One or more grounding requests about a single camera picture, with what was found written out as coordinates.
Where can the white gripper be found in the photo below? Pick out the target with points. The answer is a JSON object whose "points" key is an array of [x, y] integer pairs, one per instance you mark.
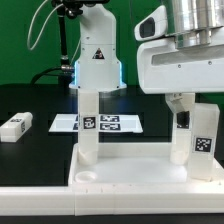
{"points": [[164, 69]]}

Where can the white desk tabletop tray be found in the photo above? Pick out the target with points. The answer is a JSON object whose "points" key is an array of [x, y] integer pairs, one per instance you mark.
{"points": [[133, 163]]}

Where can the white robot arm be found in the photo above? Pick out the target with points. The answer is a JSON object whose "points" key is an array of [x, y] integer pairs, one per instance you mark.
{"points": [[191, 23]]}

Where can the fiducial marker sheet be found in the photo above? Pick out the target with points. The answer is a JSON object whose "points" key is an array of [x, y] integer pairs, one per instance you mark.
{"points": [[107, 123]]}

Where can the white L-shaped fence bar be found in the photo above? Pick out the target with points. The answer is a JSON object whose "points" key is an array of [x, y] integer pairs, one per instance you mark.
{"points": [[112, 200]]}

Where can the black camera stand pole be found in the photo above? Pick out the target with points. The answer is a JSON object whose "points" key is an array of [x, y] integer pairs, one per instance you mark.
{"points": [[71, 9]]}

